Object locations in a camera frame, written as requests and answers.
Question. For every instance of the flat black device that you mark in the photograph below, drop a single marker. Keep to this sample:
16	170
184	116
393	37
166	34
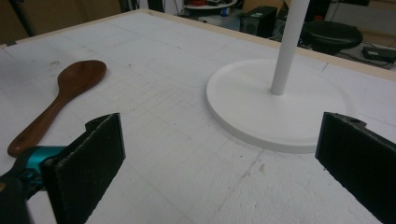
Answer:
378	53

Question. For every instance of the white grid mat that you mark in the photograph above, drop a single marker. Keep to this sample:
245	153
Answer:
171	124

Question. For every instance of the black round stool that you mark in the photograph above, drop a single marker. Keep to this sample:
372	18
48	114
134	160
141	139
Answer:
330	34

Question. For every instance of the white hook rack stand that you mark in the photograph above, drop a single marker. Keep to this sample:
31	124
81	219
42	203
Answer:
249	102

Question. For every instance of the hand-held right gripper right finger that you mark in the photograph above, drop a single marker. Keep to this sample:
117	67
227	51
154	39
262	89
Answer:
358	161

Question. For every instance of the brown wooden spoon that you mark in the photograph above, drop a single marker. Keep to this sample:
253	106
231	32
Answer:
77	76

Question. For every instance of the black computer tower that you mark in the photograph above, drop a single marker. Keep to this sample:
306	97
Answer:
281	25
258	21

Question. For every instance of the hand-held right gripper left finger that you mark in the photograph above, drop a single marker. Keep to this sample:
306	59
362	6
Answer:
84	168

